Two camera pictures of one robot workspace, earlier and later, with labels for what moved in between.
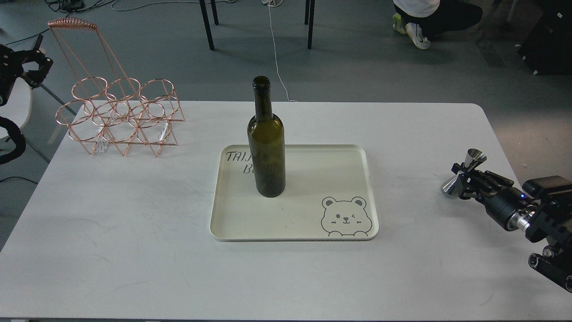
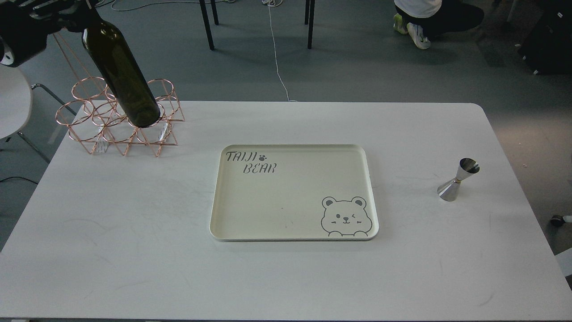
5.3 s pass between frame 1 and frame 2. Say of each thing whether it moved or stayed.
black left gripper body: moved
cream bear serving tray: stayed
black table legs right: stayed
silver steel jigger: moved
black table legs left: stayed
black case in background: stayed
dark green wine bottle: moved
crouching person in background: stayed
